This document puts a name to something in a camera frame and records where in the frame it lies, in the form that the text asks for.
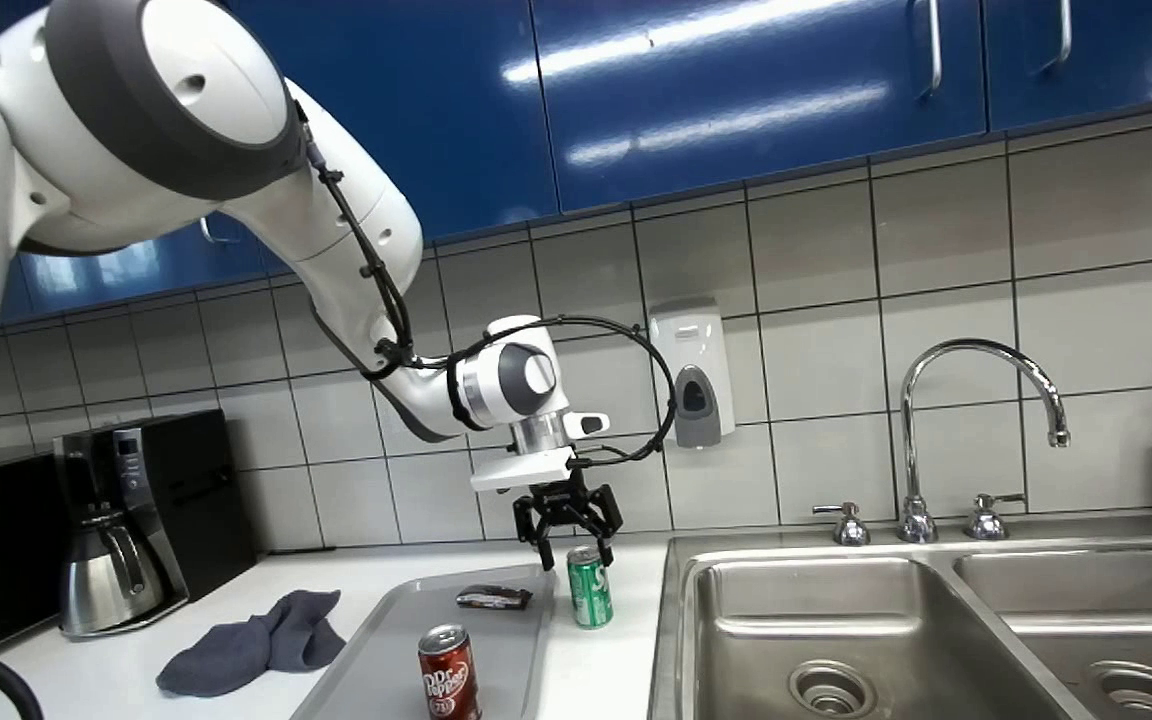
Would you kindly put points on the faucet handle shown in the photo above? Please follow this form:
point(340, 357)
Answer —
point(848, 526)
point(986, 517)

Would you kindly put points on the green soda can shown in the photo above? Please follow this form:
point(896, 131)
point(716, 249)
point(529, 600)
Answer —
point(589, 591)

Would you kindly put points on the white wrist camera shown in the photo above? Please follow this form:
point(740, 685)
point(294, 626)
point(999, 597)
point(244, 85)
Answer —
point(524, 469)

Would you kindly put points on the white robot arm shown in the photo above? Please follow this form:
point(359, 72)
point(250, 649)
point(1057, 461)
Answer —
point(133, 119)

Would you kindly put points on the blue upper cabinets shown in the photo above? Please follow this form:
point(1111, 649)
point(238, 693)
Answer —
point(495, 112)

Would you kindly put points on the black coffee maker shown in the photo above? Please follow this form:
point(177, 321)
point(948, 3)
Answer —
point(172, 479)

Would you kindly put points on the dark blue cloth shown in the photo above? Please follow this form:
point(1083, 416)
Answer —
point(291, 637)

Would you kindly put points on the chrome gooseneck faucet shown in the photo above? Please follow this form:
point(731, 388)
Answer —
point(966, 449)

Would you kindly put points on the red soda can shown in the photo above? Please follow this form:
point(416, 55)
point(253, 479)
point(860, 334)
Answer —
point(450, 675)

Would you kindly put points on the left faucet handle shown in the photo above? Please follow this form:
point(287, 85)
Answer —
point(848, 526)

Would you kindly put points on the small black flat object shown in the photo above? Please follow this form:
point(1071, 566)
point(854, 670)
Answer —
point(495, 597)

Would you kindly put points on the steel coffee carafe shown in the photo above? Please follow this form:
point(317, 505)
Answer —
point(114, 574)

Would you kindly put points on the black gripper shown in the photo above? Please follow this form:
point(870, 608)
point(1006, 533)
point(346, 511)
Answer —
point(569, 500)

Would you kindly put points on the stainless double sink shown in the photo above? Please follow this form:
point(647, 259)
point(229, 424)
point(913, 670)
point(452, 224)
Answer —
point(1017, 630)

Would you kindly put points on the right faucet handle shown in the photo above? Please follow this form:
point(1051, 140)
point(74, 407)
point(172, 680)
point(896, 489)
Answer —
point(986, 517)

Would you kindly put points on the white wall soap dispenser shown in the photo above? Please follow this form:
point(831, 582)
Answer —
point(696, 363)

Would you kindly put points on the grey plastic tray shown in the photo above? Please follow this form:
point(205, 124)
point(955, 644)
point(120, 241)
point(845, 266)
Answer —
point(376, 675)

